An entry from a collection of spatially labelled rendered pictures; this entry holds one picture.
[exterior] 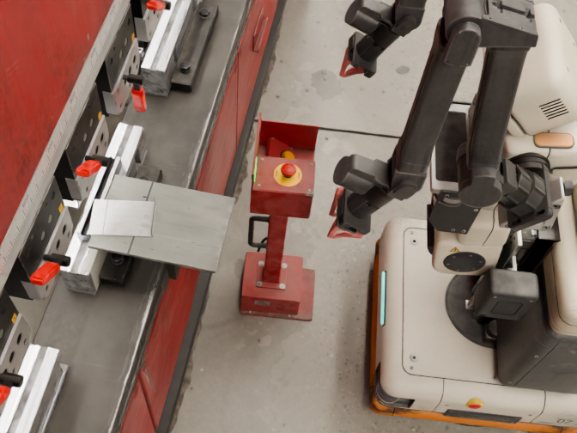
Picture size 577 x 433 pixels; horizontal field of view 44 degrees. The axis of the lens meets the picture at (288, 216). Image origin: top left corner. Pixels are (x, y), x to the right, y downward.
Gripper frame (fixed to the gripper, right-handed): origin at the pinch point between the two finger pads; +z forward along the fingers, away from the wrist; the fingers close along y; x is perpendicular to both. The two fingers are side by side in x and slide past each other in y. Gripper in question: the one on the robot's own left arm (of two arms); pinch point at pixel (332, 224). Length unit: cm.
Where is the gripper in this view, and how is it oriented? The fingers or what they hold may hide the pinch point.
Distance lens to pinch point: 152.8
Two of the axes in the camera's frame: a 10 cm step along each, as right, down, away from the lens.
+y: -0.9, 8.4, -5.3
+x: 8.5, 3.4, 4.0
